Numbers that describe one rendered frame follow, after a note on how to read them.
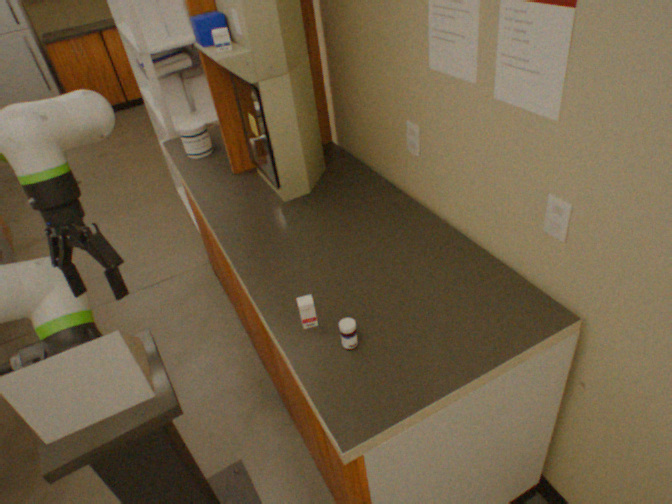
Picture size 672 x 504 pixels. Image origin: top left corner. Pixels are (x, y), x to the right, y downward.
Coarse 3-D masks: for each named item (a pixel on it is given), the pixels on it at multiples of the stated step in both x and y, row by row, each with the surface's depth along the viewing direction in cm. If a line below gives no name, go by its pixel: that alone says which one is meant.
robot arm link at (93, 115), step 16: (64, 96) 93; (80, 96) 94; (96, 96) 96; (80, 112) 93; (96, 112) 95; (112, 112) 99; (80, 128) 93; (96, 128) 96; (112, 128) 100; (80, 144) 96
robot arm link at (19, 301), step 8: (0, 272) 103; (8, 272) 104; (16, 272) 105; (0, 280) 102; (8, 280) 103; (16, 280) 104; (0, 288) 101; (8, 288) 103; (16, 288) 104; (0, 296) 101; (8, 296) 102; (16, 296) 104; (0, 304) 101; (8, 304) 103; (16, 304) 104; (24, 304) 105; (0, 312) 102; (8, 312) 103; (16, 312) 105; (0, 320) 103; (8, 320) 105
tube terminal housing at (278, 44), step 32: (224, 0) 158; (256, 0) 146; (288, 0) 157; (256, 32) 150; (288, 32) 159; (256, 64) 155; (288, 64) 161; (288, 96) 166; (288, 128) 172; (288, 160) 178; (320, 160) 197; (288, 192) 185
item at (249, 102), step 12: (240, 84) 176; (252, 84) 164; (240, 96) 182; (252, 96) 167; (240, 108) 189; (252, 108) 173; (264, 120) 167; (252, 132) 186; (264, 132) 170; (264, 144) 176; (264, 156) 183; (264, 168) 191; (276, 180) 181
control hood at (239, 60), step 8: (200, 48) 166; (208, 48) 163; (232, 48) 158; (240, 48) 157; (216, 56) 153; (224, 56) 151; (232, 56) 151; (240, 56) 152; (248, 56) 153; (224, 64) 151; (232, 64) 152; (240, 64) 153; (248, 64) 154; (232, 72) 153; (240, 72) 154; (248, 72) 155; (248, 80) 157; (256, 80) 158
